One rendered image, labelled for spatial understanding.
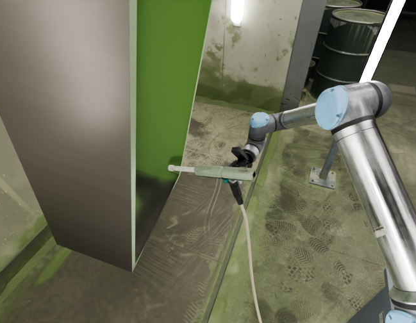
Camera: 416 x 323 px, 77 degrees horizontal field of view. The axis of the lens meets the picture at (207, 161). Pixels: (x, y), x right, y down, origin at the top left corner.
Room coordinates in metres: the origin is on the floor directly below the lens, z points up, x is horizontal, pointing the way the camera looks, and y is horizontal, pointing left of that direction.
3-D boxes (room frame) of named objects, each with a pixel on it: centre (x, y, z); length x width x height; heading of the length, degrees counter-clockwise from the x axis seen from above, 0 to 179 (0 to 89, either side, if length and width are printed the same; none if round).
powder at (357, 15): (2.94, -1.54, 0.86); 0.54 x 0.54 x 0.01
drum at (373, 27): (2.93, -1.54, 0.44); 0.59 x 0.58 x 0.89; 174
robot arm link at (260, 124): (1.10, -0.26, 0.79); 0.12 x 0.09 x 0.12; 109
